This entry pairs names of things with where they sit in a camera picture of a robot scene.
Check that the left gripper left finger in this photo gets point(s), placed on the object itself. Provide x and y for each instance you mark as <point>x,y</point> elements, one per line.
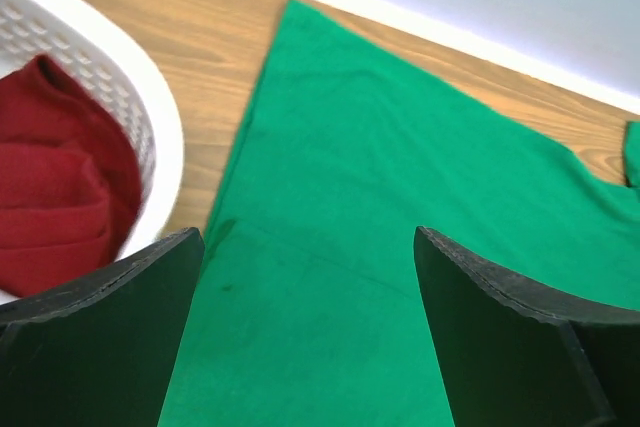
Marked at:
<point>100,350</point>

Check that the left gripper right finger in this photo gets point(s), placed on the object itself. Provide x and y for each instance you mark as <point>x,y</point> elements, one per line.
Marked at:
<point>515,352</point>

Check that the green t shirt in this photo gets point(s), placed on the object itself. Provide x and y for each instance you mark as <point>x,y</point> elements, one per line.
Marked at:
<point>308,311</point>

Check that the red t shirt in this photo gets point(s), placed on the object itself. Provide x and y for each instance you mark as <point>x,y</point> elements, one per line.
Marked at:
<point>71,190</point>

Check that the white plastic laundry basket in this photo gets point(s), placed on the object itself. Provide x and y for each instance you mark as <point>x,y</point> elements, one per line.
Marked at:
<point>116,73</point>

